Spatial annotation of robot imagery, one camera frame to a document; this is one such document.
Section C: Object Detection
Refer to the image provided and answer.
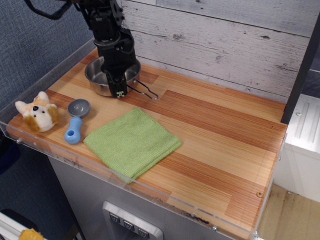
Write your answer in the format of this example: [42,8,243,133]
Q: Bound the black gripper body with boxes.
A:
[94,28,136,83]

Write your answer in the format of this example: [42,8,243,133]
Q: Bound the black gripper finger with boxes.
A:
[107,75,128,98]

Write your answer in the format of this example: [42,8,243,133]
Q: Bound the silver metal pot with handle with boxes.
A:
[84,56,159,100]

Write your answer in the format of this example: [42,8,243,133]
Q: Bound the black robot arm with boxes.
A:
[73,0,136,98]

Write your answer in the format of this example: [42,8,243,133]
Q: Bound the blue grey toy scoop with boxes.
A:
[64,98,91,145]

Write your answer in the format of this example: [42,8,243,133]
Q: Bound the green folded microfiber cloth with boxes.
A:
[83,107,181,184]

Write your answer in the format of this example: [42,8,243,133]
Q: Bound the plush corgi dog head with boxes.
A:
[15,91,60,133]

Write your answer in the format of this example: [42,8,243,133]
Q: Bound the clear acrylic table guard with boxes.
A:
[0,49,287,240]

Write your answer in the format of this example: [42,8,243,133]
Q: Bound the grey toy fridge cabinet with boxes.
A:
[49,153,253,240]

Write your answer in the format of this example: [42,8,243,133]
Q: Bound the silver dispenser button panel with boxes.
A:
[102,201,164,240]

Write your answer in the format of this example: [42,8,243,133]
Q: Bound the yellow black object bottom left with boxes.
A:
[18,228,45,240]

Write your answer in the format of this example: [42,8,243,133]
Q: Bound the white aluminium side box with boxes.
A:
[273,94,320,202]

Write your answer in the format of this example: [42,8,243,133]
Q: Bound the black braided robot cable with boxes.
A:
[23,0,73,21]

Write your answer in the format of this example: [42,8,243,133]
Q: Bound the black right frame post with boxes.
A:
[281,15,320,125]

